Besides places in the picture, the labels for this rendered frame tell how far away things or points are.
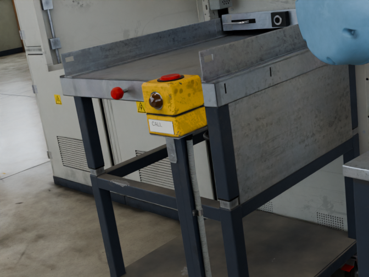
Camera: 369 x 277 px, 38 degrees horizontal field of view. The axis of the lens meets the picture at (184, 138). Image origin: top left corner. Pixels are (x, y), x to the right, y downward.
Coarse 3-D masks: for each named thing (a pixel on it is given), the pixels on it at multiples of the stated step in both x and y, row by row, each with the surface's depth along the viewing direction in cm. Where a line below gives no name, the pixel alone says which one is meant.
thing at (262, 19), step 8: (224, 16) 200; (232, 16) 197; (240, 16) 195; (248, 16) 192; (256, 16) 190; (264, 16) 187; (296, 16) 179; (240, 24) 196; (248, 24) 193; (256, 24) 191; (264, 24) 188
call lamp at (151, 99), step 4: (152, 92) 95; (156, 92) 94; (152, 96) 94; (156, 96) 94; (160, 96) 94; (152, 100) 94; (156, 100) 94; (160, 100) 94; (152, 104) 94; (156, 104) 94; (160, 104) 94; (156, 108) 95; (160, 108) 95
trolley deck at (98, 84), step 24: (192, 48) 180; (96, 72) 158; (120, 72) 151; (144, 72) 145; (168, 72) 139; (192, 72) 133; (240, 72) 122; (264, 72) 128; (288, 72) 135; (96, 96) 149; (216, 96) 116; (240, 96) 122
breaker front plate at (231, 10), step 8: (232, 0) 197; (240, 0) 194; (248, 0) 192; (256, 0) 189; (264, 0) 187; (272, 0) 184; (280, 0) 182; (288, 0) 180; (296, 0) 178; (232, 8) 198; (240, 8) 195; (248, 8) 193; (256, 8) 190; (264, 8) 188; (272, 8) 185; (280, 8) 183; (288, 8) 181
